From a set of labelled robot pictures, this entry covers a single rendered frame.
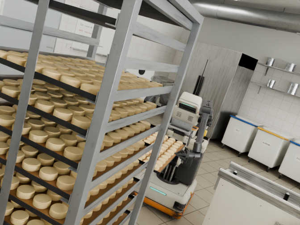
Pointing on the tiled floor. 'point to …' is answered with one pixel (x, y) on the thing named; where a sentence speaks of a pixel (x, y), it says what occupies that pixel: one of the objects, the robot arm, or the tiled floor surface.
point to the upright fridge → (218, 82)
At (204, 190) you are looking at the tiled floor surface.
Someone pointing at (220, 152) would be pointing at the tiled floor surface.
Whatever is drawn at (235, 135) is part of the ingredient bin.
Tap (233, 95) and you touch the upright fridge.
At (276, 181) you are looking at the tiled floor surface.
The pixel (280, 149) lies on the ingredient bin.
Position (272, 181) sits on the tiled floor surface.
